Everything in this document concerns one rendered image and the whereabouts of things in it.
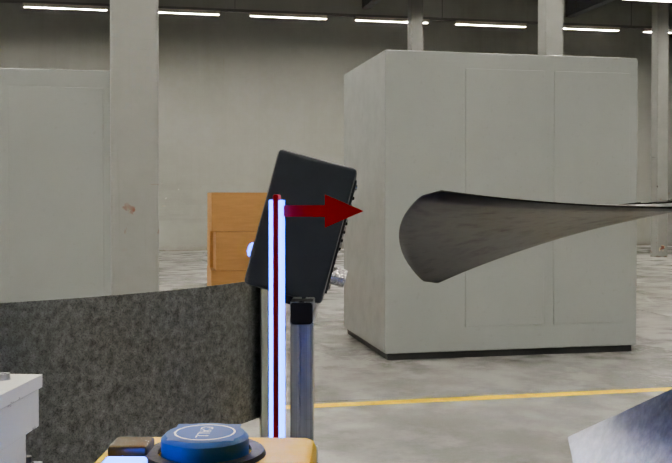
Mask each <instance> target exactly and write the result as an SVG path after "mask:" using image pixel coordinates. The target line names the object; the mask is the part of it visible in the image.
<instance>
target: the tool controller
mask: <svg viewBox="0 0 672 463"><path fill-rule="evenodd" d="M356 177H357V172H356V169H354V168H352V167H348V166H344V165H341V164H337V163H333V162H329V161H326V160H322V159H318V158H314V157H311V156H307V155H303V154H299V153H296V152H292V151H288V150H284V149H282V150H280V151H279V152H278V155H277V158H276V162H275V166H274V170H273V173H272V177H271V181H270V185H269V188H268V192H267V196H266V200H265V203H264V207H263V211H262V215H261V218H260V222H259V226H258V230H257V233H256V237H255V241H254V245H253V249H252V253H251V256H250V260H249V264H248V268H247V271H246V275H245V279H244V280H245V283H246V284H247V285H250V286H254V287H258V288H261V289H265V290H269V200H273V195H274V194H278V195H281V200H285V205H325V195H327V196H330V197H332V198H334V199H337V200H339V201H341V202H344V203H346V204H348V205H351V206H352V204H351V203H352V200H354V198H355V197H353V195H354V192H355V191H356V190H357V186H358V185H356V184H357V181H356ZM347 224H348V219H347V218H346V219H344V220H341V221H339V222H337V223H334V224H332V225H330V226H327V227H325V217H285V303H287V304H290V302H291V300H292V299H293V297H302V299H305V298H306V297H314V298H315V303H317V304H318V303H321V302H322V301H323V298H324V295H325V294H327V291H328V290H330V287H331V285H335V286H338V287H342V288H343V287H344V284H345V280H346V276H347V270H344V269H341V268H337V267H334V266H335V263H336V260H337V255H338V251H340V250H341V246H342V242H343V239H344V235H345V231H346V227H345V225H347ZM329 284H331V285H329Z"/></svg>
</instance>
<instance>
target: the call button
mask: <svg viewBox="0 0 672 463"><path fill-rule="evenodd" d="M241 425H242V424H222V423H198V424H178V426H177V427H175V428H173V429H170V430H169V431H167V432H166V433H165V434H164V435H163V436H162V437H161V457H162V458H164V459H167V460H170V461H175V462H181V463H217V462H224V461H229V460H234V459H238V458H241V457H243V456H246V455H247V454H249V435H248V433H247V432H246V431H245V430H244V429H242V428H241Z"/></svg>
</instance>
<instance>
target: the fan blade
mask: <svg viewBox="0 0 672 463"><path fill-rule="evenodd" d="M666 213H672V199H671V200H667V201H661V202H649V203H641V202H637V203H627V204H618V205H602V204H574V203H558V202H545V201H533V200H521V199H511V198H501V197H492V196H483V195H475V194H466V193H459V192H451V191H444V190H440V191H436V192H433V193H429V194H425V195H422V196H420V197H419V198H418V199H417V200H416V201H415V202H414V203H413V204H412V205H411V206H410V207H409V209H408V210H407V212H406V213H405V215H404V217H403V219H402V221H401V224H400V228H399V243H400V247H401V251H402V253H403V256H404V258H405V259H406V261H407V263H408V264H409V266H410V267H411V269H412V270H413V271H414V272H415V273H416V275H417V276H418V277H419V278H420V279H421V280H423V281H424V282H433V283H440V282H442V281H444V280H446V279H449V278H451V277H453V276H456V275H458V274H460V273H463V272H465V271H468V270H470V269H473V268H475V267H478V266H480V265H483V264H486V263H488V262H491V261H494V260H496V259H499V258H502V257H505V256H507V255H510V254H513V253H516V252H519V251H522V250H525V249H528V248H531V247H534V246H537V245H540V244H544V243H547V242H550V241H553V240H557V239H560V238H563V237H567V236H570V235H574V234H577V233H581V232H585V231H589V230H593V229H597V228H601V227H605V226H610V225H614V224H618V223H623V222H627V221H632V220H636V219H641V218H646V217H651V216H656V215H661V214H666Z"/></svg>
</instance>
